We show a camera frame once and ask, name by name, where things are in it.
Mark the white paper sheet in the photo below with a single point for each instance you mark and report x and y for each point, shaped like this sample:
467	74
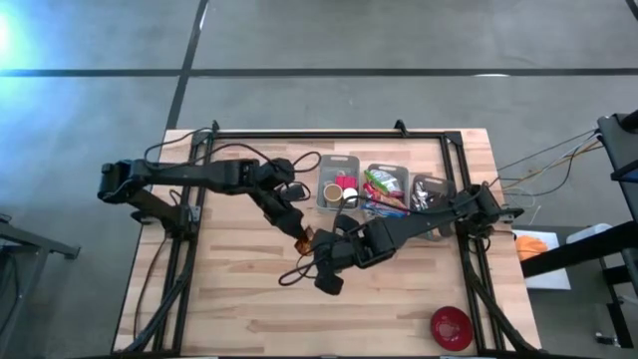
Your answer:
548	274

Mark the white plastic tub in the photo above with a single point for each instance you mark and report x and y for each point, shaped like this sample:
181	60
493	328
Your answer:
588	233

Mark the red and black bowl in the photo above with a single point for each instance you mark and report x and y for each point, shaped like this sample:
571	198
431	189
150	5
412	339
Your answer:
451	329

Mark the grey metal stand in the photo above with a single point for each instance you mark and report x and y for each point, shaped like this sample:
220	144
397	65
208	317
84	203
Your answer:
30	239

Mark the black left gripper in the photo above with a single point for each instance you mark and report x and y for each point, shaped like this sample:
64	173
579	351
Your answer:
281	212

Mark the blue yellow snack bag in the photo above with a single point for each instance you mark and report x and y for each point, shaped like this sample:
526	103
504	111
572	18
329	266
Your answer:
384	211

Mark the orange brown snack packet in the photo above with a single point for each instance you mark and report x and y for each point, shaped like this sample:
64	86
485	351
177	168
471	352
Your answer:
304	245

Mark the red-lid spice container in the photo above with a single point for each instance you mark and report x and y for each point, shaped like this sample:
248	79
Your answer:
346	181

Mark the black equipment stand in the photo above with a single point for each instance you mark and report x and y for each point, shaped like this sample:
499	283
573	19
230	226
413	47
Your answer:
620	149

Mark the red ramen packet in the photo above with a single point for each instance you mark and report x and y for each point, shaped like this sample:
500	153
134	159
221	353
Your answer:
381	198

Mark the orange object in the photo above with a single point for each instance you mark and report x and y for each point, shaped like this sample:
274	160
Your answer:
531	248

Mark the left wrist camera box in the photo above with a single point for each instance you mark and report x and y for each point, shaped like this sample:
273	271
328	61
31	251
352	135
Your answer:
295	192

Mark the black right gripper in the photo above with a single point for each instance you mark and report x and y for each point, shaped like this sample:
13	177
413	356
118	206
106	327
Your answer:
344	247

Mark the white-lid spice jar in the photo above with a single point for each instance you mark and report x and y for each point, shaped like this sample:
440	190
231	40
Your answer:
350	194

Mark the gold-lid nori furikake jar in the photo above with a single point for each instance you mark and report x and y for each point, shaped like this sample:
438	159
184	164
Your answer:
332	194

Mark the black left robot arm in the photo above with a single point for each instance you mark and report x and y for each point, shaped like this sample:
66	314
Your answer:
199	174

